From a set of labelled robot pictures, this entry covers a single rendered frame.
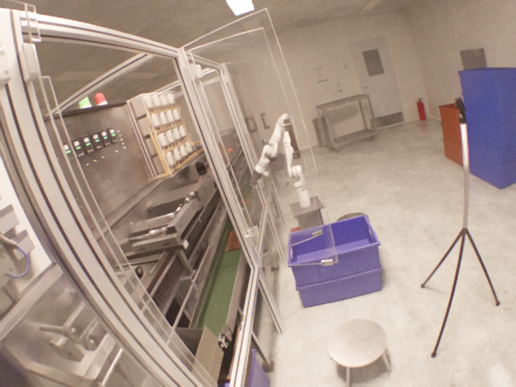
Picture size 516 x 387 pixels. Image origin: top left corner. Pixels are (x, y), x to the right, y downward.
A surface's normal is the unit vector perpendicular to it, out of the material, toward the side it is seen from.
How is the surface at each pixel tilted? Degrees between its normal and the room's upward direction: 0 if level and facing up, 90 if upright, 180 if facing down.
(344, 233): 90
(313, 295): 90
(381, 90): 90
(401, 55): 90
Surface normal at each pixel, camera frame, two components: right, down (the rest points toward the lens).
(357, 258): -0.11, 0.38
